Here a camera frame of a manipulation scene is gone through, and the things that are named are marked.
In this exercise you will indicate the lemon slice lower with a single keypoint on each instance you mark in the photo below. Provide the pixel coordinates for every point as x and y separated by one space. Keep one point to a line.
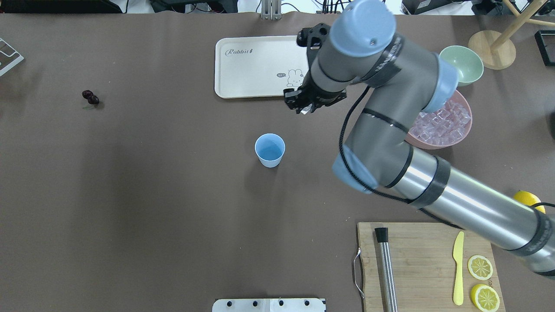
485 298

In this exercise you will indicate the yellow lemon upper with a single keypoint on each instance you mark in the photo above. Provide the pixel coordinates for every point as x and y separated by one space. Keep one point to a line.
526 198

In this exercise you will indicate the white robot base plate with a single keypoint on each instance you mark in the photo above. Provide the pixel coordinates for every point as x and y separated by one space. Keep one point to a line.
270 305

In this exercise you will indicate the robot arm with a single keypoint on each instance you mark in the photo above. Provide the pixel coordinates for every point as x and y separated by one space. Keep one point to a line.
405 80

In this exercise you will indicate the light blue plastic cup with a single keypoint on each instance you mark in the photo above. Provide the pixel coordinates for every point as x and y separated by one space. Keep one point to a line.
270 149

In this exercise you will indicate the dark red cherries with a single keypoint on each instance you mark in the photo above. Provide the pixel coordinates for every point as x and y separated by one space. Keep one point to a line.
91 98

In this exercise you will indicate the steel muddler black tip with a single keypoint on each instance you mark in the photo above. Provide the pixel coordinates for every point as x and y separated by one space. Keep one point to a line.
388 285

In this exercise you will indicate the wooden cup rack stand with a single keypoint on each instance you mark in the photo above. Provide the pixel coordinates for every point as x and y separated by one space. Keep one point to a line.
495 49

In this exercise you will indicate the bamboo cutting board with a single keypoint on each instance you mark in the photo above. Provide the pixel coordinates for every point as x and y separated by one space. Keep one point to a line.
423 266

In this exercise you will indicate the pink bowl of ice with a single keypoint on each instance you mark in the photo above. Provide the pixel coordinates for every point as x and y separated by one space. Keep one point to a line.
447 126

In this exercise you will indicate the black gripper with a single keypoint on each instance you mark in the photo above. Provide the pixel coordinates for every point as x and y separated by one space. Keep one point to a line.
313 96

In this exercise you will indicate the black frame tray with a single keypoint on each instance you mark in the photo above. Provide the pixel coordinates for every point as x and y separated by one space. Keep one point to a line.
545 40

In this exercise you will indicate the aluminium camera post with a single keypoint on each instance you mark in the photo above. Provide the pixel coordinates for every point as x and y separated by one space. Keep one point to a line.
270 9

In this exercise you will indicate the yellow plastic knife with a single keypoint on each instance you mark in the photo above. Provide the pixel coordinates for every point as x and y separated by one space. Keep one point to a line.
457 254

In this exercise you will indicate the cream rabbit serving tray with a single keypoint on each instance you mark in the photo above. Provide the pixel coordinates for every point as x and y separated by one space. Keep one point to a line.
251 67

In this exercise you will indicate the mint green bowl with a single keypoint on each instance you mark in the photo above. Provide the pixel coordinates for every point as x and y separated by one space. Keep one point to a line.
467 62

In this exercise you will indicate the white wire rack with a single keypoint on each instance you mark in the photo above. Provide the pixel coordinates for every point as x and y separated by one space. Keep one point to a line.
9 57

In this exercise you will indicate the lemon slice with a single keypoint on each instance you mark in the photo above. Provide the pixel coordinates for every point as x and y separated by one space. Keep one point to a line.
480 267
485 298

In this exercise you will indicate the clear ice cube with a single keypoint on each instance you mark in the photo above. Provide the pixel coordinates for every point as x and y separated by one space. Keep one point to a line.
306 110

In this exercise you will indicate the lemon slice upper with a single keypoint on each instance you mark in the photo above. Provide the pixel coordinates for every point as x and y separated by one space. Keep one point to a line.
480 267

